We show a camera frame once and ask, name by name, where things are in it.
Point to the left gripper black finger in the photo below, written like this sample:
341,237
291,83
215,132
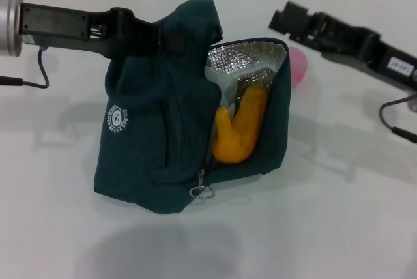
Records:
174,42

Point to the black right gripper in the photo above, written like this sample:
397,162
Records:
358,44

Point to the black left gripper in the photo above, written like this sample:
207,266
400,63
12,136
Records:
65,26

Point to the pink apple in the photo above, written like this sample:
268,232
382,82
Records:
299,67

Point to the dark teal insulated lunch bag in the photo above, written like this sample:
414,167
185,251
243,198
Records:
156,135

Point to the yellow banana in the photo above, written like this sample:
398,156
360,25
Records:
241,135

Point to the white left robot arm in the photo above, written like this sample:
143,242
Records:
8,21

